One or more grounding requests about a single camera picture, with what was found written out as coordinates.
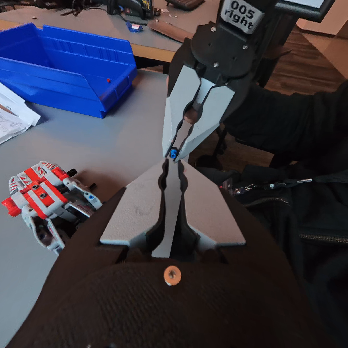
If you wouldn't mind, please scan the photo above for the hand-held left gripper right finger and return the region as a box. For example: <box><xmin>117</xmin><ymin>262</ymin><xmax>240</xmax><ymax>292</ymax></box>
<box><xmin>176</xmin><ymin>160</ymin><xmax>246</xmax><ymax>259</ymax></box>

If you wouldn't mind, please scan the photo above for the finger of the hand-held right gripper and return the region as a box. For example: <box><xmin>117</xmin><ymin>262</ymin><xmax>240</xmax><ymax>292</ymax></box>
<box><xmin>162</xmin><ymin>65</ymin><xmax>202</xmax><ymax>158</ymax></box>
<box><xmin>174</xmin><ymin>79</ymin><xmax>236</xmax><ymax>163</ymax></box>

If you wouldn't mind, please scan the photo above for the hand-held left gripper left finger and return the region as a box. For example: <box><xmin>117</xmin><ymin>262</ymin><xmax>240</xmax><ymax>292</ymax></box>
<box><xmin>99</xmin><ymin>158</ymin><xmax>169</xmax><ymax>259</ymax></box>

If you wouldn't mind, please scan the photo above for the red grey lego model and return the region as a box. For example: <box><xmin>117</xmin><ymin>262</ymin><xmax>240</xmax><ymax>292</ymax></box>
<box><xmin>1</xmin><ymin>161</ymin><xmax>103</xmax><ymax>254</ymax></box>

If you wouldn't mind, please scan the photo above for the blue plastic bin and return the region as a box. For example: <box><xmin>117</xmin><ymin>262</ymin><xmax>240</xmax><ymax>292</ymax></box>
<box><xmin>0</xmin><ymin>22</ymin><xmax>138</xmax><ymax>119</ymax></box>

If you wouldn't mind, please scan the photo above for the person's right forearm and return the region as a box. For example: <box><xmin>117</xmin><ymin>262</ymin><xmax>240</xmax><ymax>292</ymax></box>
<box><xmin>223</xmin><ymin>79</ymin><xmax>348</xmax><ymax>163</ymax></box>

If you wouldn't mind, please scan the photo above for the person's right hand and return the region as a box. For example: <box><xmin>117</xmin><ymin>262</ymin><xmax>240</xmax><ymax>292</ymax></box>
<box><xmin>183</xmin><ymin>107</ymin><xmax>200</xmax><ymax>125</ymax></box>

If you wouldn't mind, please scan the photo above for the brown cardboard piece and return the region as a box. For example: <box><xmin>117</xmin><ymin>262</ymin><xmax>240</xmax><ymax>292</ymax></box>
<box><xmin>148</xmin><ymin>20</ymin><xmax>195</xmax><ymax>43</ymax></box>

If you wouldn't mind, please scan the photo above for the black keyboard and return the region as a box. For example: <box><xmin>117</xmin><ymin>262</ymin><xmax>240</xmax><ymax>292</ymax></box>
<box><xmin>166</xmin><ymin>0</ymin><xmax>206</xmax><ymax>11</ymax></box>

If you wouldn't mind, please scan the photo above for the dark framed screen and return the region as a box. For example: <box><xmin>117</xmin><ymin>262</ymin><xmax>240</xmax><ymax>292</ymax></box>
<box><xmin>273</xmin><ymin>0</ymin><xmax>335</xmax><ymax>23</ymax></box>

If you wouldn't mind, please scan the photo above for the black device with yellow label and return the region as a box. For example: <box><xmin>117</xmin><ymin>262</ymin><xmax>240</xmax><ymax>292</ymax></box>
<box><xmin>107</xmin><ymin>0</ymin><xmax>153</xmax><ymax>20</ymax></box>

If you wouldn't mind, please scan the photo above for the tan cardboard box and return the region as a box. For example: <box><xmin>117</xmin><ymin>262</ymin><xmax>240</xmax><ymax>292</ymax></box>
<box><xmin>296</xmin><ymin>0</ymin><xmax>348</xmax><ymax>36</ymax></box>

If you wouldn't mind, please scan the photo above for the person's black jacket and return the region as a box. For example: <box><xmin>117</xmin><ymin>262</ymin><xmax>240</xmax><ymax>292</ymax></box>
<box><xmin>190</xmin><ymin>160</ymin><xmax>348</xmax><ymax>348</ymax></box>

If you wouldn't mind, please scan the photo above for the grey desk with wooden edge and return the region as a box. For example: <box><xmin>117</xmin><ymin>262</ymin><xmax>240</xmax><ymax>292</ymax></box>
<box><xmin>0</xmin><ymin>0</ymin><xmax>218</xmax><ymax>63</ymax></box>

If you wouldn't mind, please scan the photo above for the printed white paper bag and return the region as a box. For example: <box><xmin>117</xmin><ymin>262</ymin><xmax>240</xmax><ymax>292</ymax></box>
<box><xmin>0</xmin><ymin>82</ymin><xmax>41</xmax><ymax>144</ymax></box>

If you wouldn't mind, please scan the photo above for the black lanyard with metal clip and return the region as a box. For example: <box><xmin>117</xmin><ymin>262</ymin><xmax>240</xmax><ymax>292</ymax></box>
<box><xmin>221</xmin><ymin>174</ymin><xmax>348</xmax><ymax>196</ymax></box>

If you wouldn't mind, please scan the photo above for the black cable bundle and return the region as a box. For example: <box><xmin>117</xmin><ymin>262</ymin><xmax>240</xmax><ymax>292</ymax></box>
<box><xmin>35</xmin><ymin>0</ymin><xmax>109</xmax><ymax>16</ymax></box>

